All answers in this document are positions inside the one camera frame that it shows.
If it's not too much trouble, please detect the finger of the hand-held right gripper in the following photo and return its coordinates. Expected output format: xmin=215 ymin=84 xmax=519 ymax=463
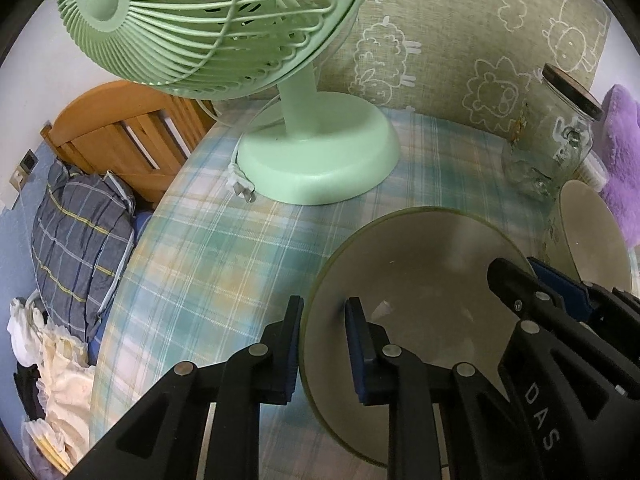
xmin=530 ymin=256 xmax=640 ymax=356
xmin=487 ymin=257 xmax=557 ymax=322

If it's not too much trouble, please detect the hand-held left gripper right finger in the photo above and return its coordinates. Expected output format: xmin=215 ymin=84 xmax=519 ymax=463
xmin=345 ymin=297 xmax=551 ymax=480

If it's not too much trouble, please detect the white fan power cord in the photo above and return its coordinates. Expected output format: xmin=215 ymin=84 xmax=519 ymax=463
xmin=200 ymin=92 xmax=287 ymax=204

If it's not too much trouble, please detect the plaid tablecloth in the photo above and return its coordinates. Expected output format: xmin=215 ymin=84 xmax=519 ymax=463
xmin=90 ymin=107 xmax=640 ymax=480

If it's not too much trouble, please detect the dark cloth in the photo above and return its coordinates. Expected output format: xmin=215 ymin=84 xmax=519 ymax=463
xmin=12 ymin=360 xmax=46 ymax=421

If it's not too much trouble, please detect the blue plaid pillow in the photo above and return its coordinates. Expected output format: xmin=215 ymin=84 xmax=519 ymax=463
xmin=31 ymin=162 xmax=137 ymax=343

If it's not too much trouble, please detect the cotton swab container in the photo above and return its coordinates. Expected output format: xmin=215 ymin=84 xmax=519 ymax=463
xmin=580 ymin=152 xmax=611 ymax=193

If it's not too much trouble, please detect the green desk fan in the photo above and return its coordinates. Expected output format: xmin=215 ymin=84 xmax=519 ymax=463
xmin=55 ymin=0 xmax=401 ymax=206

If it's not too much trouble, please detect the medium floral ceramic bowl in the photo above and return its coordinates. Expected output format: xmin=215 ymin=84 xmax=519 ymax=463
xmin=542 ymin=180 xmax=633 ymax=291

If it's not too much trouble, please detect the purple plush cushion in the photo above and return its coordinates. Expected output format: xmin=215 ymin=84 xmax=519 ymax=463
xmin=595 ymin=84 xmax=640 ymax=248

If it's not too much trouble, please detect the cream crumpled cloth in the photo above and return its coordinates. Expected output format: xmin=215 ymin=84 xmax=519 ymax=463
xmin=7 ymin=297 xmax=96 ymax=476

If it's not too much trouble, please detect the large floral ceramic bowl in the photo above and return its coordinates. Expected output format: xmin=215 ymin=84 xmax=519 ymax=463
xmin=302 ymin=208 xmax=538 ymax=466

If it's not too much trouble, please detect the wooden headboard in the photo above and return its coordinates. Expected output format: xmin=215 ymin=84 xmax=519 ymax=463
xmin=40 ymin=80 xmax=216 ymax=206

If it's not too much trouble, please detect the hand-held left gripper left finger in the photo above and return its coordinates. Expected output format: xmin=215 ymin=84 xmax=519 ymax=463
xmin=65 ymin=296 xmax=304 ymax=480

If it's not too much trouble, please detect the wall socket panel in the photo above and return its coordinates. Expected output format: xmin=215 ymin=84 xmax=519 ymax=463
xmin=10 ymin=149 xmax=40 ymax=192

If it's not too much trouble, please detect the green sheep print cushion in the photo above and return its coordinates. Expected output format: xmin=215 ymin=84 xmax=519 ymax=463
xmin=317 ymin=0 xmax=612 ymax=141

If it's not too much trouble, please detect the glass jar with black lid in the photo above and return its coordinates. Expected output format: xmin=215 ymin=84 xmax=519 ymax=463
xmin=501 ymin=63 xmax=604 ymax=201

